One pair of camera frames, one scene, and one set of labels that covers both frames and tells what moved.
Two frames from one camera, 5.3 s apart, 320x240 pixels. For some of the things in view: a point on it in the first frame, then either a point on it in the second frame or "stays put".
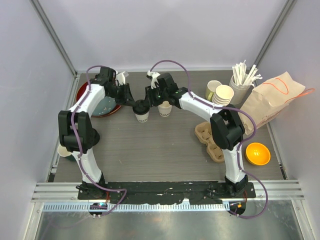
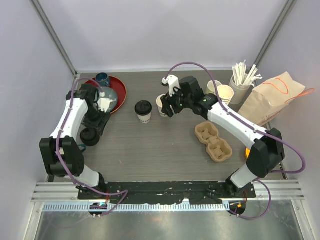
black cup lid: x=141 y=107 stays put
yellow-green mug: x=211 y=88 stays put
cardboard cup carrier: x=203 y=135 stays put
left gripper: x=127 y=99 to x=99 y=125
